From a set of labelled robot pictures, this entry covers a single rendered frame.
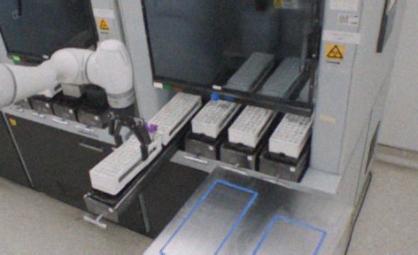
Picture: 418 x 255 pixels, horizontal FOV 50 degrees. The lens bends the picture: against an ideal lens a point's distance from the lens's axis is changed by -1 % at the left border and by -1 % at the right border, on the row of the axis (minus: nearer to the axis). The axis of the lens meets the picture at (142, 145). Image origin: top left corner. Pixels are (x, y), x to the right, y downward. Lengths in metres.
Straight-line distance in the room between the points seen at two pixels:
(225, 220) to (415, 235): 1.38
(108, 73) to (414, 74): 1.75
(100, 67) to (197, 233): 0.57
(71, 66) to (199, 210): 0.59
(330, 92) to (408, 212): 1.31
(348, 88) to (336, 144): 0.21
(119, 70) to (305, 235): 0.72
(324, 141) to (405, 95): 1.20
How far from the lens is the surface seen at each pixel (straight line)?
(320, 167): 1.64
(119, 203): 1.47
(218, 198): 1.41
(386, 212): 2.62
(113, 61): 1.34
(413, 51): 2.60
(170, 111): 1.76
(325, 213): 1.39
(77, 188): 2.42
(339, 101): 1.48
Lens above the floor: 1.81
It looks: 36 degrees down
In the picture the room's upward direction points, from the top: 11 degrees counter-clockwise
